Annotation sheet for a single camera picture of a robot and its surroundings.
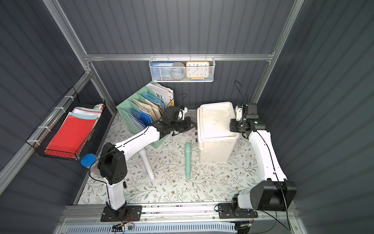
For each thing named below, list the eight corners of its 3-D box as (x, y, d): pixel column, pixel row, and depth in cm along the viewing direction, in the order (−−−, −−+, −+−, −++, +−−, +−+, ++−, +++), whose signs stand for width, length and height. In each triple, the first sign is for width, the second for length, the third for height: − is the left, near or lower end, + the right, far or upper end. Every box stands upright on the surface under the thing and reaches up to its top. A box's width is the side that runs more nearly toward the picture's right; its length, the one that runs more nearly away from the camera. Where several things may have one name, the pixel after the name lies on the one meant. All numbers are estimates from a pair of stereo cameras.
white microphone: (149, 182, 86) (148, 180, 83) (140, 154, 98) (138, 151, 95) (156, 178, 87) (155, 176, 84) (146, 151, 99) (144, 148, 96)
